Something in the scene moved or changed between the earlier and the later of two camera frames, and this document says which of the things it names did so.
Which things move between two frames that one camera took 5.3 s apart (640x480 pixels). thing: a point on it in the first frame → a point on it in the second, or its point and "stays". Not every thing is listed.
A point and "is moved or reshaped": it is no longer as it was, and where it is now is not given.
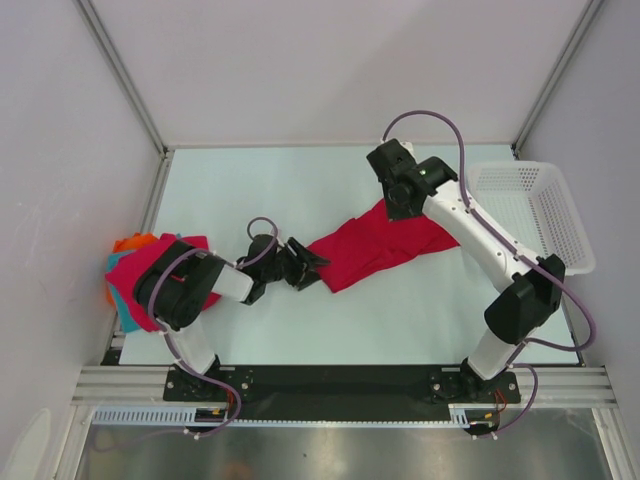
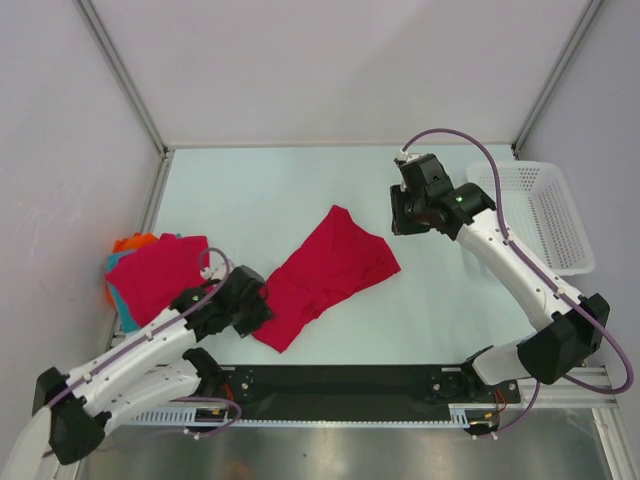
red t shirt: [373, 240] is moved or reshaped
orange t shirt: [135, 242] stays
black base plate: [338, 393] stays
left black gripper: [303, 263] → [261, 313]
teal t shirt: [127, 323] stays
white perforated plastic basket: [533, 205] stays
